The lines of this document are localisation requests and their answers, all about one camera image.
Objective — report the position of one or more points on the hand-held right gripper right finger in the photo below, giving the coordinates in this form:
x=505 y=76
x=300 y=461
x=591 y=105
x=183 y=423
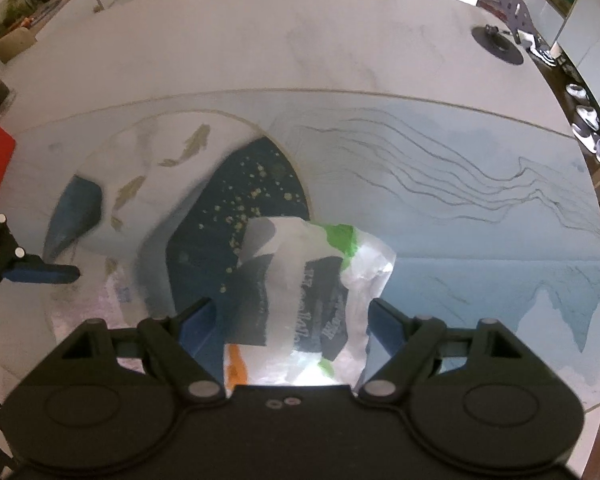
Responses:
x=387 y=327

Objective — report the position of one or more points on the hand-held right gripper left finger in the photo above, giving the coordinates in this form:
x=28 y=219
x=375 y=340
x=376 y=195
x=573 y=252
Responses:
x=197 y=330

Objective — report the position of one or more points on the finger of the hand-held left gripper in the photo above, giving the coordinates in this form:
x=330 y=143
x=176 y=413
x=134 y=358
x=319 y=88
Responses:
x=45 y=273

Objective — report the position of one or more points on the pink clear packet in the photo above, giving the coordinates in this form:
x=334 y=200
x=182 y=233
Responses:
x=122 y=290

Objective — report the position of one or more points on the white food bag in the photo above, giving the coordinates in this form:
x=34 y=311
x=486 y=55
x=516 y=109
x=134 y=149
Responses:
x=305 y=270

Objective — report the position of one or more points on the white patterned desktop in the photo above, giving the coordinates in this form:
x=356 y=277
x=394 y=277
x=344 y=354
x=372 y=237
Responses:
x=330 y=50

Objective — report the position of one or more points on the small cardboard box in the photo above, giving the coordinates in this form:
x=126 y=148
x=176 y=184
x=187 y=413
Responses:
x=15 y=42

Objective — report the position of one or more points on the black round desk disc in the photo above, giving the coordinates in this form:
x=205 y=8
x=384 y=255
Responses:
x=497 y=46

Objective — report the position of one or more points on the black and white sneaker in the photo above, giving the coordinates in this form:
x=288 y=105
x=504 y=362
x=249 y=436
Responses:
x=547 y=52

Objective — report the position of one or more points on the light blue cabinet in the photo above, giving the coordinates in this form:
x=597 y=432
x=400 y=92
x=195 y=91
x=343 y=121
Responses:
x=580 y=20

